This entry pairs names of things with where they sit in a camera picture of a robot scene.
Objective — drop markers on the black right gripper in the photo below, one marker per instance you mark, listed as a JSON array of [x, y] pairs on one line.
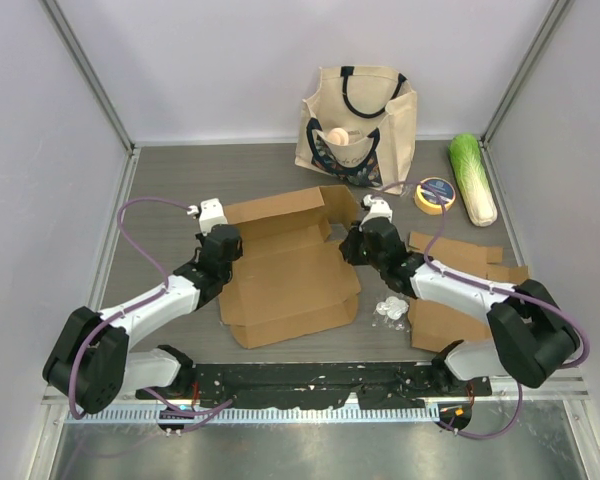
[[348, 247]]

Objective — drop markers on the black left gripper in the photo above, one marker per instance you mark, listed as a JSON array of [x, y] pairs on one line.
[[201, 237]]

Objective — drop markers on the large cardboard box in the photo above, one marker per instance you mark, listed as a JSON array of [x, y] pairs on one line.
[[291, 280]]

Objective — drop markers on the small cardboard box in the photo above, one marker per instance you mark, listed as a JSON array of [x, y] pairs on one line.
[[445, 309]]

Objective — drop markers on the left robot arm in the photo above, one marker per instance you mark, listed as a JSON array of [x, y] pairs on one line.
[[92, 362]]

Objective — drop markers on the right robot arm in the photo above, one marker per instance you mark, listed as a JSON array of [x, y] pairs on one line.
[[531, 337]]

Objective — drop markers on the plastic bag of white discs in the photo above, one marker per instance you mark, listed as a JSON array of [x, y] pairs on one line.
[[391, 313]]

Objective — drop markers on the yellow tape roll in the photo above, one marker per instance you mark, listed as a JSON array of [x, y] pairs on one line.
[[434, 196]]

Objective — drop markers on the wooden ball in bag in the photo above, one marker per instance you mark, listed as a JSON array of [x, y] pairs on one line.
[[338, 136]]

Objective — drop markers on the beige canvas tote bag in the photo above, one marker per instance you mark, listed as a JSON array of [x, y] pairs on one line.
[[377, 106]]

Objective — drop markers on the green plush cabbage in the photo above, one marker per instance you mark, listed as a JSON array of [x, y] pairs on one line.
[[466, 161]]

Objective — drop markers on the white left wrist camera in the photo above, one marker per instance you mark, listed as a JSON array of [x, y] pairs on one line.
[[209, 213]]

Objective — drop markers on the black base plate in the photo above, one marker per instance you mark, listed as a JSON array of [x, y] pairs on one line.
[[319, 386]]

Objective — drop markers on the white slotted cable duct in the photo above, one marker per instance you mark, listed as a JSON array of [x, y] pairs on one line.
[[349, 413]]

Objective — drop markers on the left aluminium frame post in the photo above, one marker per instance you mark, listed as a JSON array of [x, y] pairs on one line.
[[78, 55]]

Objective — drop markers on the aluminium frame post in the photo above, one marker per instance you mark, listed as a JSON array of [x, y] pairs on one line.
[[541, 40], [78, 55]]

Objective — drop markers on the right aluminium frame post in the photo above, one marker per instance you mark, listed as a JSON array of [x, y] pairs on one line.
[[541, 40]]

